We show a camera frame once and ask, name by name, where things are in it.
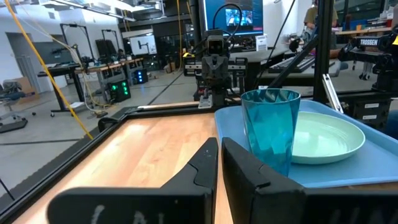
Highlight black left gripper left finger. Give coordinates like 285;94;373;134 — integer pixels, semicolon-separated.
45;137;220;224

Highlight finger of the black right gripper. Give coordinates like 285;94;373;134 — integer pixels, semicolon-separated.
215;88;233;107
198;88;216;110

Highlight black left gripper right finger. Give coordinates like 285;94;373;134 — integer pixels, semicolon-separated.
221;137;398;224

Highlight teal faceted plastic cup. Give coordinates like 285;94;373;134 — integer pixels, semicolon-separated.
240;88;302;177

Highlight pale green plate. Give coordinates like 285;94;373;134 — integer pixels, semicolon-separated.
290;111;366;166

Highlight blue plastic tray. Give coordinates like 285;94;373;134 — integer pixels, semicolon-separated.
214;99;398;189

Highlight grey desk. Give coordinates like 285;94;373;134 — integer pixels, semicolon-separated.
229;45;343;88

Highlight white sign card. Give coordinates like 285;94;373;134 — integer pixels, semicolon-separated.
254;34;269;52

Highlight computer monitor blue screen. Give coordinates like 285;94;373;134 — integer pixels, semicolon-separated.
201;0;264;38

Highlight computer case blue lights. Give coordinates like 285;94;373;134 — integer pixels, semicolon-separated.
133;68;149;85

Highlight white display screen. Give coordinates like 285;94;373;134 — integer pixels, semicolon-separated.
129;34;158;57

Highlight black keyboard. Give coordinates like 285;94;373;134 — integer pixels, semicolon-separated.
268;55;317;75

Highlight computer case green lights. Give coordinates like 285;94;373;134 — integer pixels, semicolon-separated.
106;79;132;104

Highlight wooden workbench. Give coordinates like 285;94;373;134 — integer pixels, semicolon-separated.
73;57;145;94

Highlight person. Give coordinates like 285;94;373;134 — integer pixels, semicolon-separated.
302;0;343;60

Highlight black box white labels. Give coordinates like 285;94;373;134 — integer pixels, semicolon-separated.
350;98;393;126

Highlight black desk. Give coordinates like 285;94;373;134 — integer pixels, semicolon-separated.
36;63;86;113

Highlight grey rolling office chair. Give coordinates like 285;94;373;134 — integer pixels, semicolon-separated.
0;80;37;134

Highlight cardboard box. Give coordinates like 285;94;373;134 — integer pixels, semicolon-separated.
11;77;40;101

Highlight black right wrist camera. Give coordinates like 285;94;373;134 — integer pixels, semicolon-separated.
205;29;226;56

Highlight black camera cable loop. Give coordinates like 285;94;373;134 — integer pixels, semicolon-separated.
212;2;244;43

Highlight black diagonal frame strut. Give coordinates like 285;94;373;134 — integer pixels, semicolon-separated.
267;34;319;90

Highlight black metal frame stand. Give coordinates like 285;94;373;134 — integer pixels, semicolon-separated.
59;22;95;65
100;29;121;59

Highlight silver metal bracket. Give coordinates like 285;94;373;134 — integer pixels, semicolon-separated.
321;73;345;114

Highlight black vertical frame post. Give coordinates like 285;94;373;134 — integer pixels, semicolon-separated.
313;0;336;101

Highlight thick yellow hanging cable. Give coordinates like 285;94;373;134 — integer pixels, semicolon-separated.
3;0;95;141

